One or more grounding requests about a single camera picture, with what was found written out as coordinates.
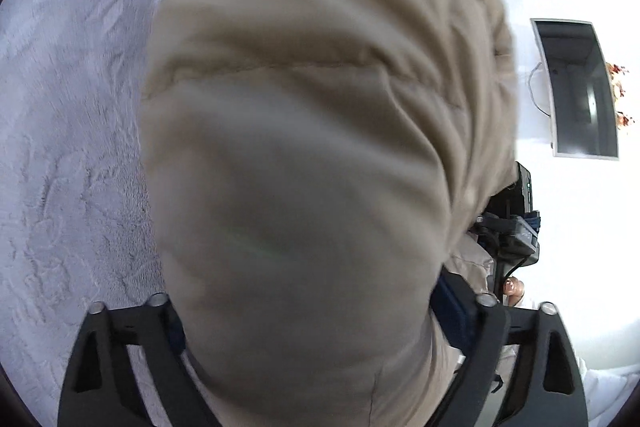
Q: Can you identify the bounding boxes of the dried flowers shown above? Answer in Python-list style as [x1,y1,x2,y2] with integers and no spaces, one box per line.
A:
[604,62,637,128]

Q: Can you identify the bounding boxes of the beige padded jacket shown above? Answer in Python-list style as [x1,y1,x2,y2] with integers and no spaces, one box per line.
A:
[137,0,521,427]

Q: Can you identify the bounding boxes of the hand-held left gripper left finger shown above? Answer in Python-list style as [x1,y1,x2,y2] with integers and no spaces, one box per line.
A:
[57,293,216,427]

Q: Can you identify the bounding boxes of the white cloth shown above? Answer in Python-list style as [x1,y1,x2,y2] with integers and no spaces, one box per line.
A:
[572,354,638,427]

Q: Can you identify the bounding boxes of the person's right hand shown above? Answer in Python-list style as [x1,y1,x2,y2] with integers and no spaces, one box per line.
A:
[502,277,527,308]

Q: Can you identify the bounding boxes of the lavender blanket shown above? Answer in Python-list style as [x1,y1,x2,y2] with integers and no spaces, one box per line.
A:
[0,0,221,427]

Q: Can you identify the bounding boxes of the thin white cable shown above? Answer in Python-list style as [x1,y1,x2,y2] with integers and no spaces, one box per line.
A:
[527,61,552,118]

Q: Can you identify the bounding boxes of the wall television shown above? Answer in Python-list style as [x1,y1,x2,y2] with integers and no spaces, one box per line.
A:
[530,19,621,162]

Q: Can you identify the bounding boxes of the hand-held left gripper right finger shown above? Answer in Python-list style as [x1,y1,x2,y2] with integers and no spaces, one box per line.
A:
[430,268,588,427]

